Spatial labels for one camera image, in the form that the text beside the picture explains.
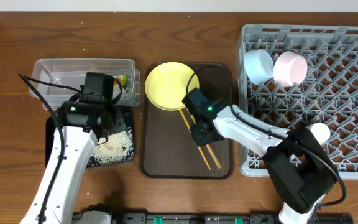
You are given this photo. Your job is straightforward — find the green orange snack wrapper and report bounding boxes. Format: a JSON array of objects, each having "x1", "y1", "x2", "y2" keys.
[{"x1": 114, "y1": 75, "x2": 127, "y2": 88}]

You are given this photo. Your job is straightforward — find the rice food scraps pile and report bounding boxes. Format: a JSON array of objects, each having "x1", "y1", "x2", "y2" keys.
[{"x1": 87, "y1": 129, "x2": 134, "y2": 167}]

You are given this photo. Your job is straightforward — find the light blue bowl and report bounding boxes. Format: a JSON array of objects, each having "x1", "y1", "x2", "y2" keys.
[{"x1": 243, "y1": 49, "x2": 273, "y2": 85}]

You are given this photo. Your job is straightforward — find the pink white bowl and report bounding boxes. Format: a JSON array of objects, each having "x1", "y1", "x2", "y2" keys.
[{"x1": 273, "y1": 51, "x2": 308, "y2": 88}]

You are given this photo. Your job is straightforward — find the white cup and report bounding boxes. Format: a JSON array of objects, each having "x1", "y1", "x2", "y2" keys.
[{"x1": 306, "y1": 123, "x2": 331, "y2": 146}]

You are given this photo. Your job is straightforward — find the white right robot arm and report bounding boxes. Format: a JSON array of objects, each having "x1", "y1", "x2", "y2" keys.
[{"x1": 182, "y1": 88, "x2": 347, "y2": 223}]

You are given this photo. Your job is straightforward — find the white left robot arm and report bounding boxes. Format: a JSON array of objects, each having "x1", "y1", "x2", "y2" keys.
[{"x1": 21, "y1": 106, "x2": 134, "y2": 223}]

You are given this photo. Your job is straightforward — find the black waste tray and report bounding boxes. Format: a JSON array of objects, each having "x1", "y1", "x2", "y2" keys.
[{"x1": 44, "y1": 105, "x2": 136, "y2": 169}]

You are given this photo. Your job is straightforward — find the clear plastic waste bin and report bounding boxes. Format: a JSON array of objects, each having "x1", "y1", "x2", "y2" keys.
[{"x1": 31, "y1": 58, "x2": 141, "y2": 106}]

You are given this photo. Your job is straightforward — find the yellow plate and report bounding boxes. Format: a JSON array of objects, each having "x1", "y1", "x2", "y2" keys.
[{"x1": 145, "y1": 62, "x2": 200, "y2": 111}]

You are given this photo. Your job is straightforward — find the dark brown serving tray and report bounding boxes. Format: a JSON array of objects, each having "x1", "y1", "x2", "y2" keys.
[{"x1": 139, "y1": 62, "x2": 235, "y2": 180}]

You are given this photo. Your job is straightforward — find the black rail bar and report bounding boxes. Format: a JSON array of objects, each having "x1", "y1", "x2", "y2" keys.
[{"x1": 73, "y1": 212, "x2": 354, "y2": 224}]

